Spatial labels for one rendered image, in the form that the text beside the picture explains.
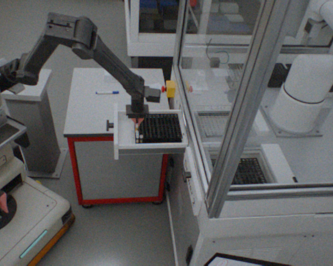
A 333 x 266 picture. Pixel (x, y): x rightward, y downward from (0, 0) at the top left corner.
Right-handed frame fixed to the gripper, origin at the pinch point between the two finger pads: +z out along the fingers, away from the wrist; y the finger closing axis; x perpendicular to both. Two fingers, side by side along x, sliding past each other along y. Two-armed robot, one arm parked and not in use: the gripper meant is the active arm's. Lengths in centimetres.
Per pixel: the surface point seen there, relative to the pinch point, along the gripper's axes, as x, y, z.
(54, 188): 36, -56, 95
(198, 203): -41.9, 21.8, 4.2
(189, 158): -20.1, 21.7, 2.2
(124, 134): 4.9, -5.7, 11.2
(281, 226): -51, 54, 10
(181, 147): -8.5, 20.3, 7.4
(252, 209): -51, 39, -4
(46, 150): 51, -59, 69
